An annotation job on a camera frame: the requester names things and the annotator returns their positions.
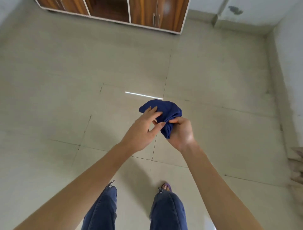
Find person's left hand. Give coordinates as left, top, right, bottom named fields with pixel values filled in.
left=119, top=106, right=166, bottom=153

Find person's right hand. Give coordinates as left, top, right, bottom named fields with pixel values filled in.
left=152, top=117, right=197, bottom=152

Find blue cloth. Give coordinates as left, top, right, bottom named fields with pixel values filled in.
left=139, top=99, right=183, bottom=140

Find wooden cabinet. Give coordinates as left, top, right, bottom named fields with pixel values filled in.
left=35, top=0, right=191, bottom=35

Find person's right forearm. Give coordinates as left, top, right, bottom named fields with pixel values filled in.
left=181, top=141, right=264, bottom=230

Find person's left forearm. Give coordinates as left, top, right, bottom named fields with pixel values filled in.
left=14, top=143, right=133, bottom=230

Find beige tiled floor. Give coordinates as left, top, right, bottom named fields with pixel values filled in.
left=0, top=10, right=303, bottom=230

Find purple sandal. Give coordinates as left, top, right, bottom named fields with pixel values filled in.
left=158, top=182, right=172, bottom=193

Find blue denim jeans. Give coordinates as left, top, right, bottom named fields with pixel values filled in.
left=81, top=180, right=189, bottom=230

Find brown patterned curtain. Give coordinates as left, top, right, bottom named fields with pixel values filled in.
left=288, top=147, right=303, bottom=190

